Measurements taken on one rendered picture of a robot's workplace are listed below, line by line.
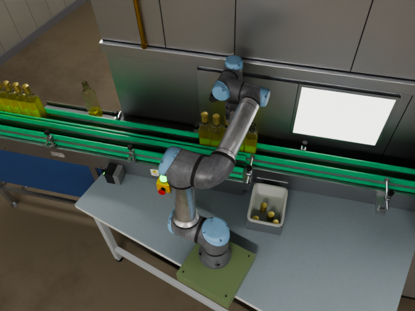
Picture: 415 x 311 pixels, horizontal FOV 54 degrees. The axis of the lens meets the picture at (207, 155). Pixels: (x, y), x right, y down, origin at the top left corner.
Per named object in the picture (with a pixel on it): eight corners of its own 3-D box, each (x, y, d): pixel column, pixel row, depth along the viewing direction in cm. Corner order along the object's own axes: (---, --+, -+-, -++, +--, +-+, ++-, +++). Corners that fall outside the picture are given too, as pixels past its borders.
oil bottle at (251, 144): (255, 155, 212) (259, 127, 195) (254, 163, 209) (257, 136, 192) (245, 153, 213) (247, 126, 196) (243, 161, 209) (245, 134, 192)
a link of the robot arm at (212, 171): (222, 188, 132) (272, 81, 154) (192, 178, 135) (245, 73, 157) (223, 203, 142) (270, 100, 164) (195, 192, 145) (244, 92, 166)
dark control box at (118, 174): (126, 174, 223) (123, 165, 216) (120, 186, 218) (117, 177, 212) (112, 171, 224) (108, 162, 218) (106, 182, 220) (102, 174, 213)
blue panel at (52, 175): (236, 203, 258) (238, 164, 224) (231, 228, 247) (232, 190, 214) (14, 160, 285) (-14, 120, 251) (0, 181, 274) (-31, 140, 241)
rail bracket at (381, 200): (381, 199, 204) (396, 173, 186) (381, 228, 194) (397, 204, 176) (371, 197, 205) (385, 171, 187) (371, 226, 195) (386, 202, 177)
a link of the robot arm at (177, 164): (197, 248, 176) (192, 174, 134) (167, 236, 180) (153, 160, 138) (208, 226, 183) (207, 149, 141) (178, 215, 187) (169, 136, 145)
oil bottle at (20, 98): (41, 118, 233) (22, 81, 211) (37, 125, 230) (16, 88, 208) (33, 116, 234) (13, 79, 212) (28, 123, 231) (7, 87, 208)
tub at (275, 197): (286, 197, 210) (288, 187, 203) (280, 235, 197) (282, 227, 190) (253, 190, 213) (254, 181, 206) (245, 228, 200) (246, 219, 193)
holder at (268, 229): (287, 189, 214) (289, 181, 208) (280, 235, 198) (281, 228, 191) (255, 183, 217) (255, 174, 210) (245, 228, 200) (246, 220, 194)
